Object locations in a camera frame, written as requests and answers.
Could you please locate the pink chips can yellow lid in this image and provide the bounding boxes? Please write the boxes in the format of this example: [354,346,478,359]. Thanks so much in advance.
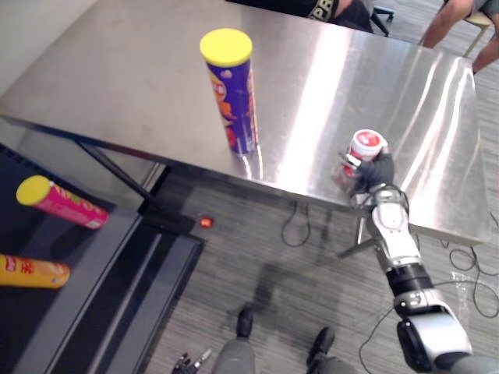
[16,175,110,230]

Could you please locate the yellow orange chips can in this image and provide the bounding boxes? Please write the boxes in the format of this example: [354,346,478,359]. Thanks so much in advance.
[0,254,71,290]

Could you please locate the purple chips can yellow lid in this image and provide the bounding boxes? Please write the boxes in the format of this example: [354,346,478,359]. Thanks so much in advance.
[199,28,259,156]

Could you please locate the stainless steel table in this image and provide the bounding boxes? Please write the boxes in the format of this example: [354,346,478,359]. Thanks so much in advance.
[0,0,491,246]

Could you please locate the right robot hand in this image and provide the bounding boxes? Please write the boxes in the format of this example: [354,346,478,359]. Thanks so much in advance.
[338,148,395,196]

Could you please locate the black floor cable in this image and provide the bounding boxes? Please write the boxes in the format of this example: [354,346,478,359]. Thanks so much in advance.
[358,239,499,374]

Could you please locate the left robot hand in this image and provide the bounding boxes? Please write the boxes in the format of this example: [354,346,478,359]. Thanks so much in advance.
[173,348,213,374]

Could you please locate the black metal shelf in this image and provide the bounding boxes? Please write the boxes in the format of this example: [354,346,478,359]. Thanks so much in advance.
[0,143,207,374]

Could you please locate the silver robot right leg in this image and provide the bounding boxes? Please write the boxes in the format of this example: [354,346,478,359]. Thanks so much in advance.
[306,326,363,374]

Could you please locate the silver robot left leg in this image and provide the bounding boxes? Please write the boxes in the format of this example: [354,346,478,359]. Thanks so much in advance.
[213,305,257,374]

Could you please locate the office chair base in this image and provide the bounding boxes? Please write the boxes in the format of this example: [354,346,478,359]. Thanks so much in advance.
[369,5,395,38]

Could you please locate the yellow stool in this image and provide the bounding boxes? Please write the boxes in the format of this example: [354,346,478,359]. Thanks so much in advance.
[419,0,495,58]

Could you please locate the person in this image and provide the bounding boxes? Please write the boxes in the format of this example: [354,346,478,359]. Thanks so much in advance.
[225,0,374,33]
[422,0,499,75]

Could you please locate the silver robot leg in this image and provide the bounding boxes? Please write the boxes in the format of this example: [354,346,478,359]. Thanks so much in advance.
[306,326,363,374]
[213,305,257,374]

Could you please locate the red white gum tub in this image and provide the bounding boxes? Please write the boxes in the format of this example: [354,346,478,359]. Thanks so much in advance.
[331,129,390,187]

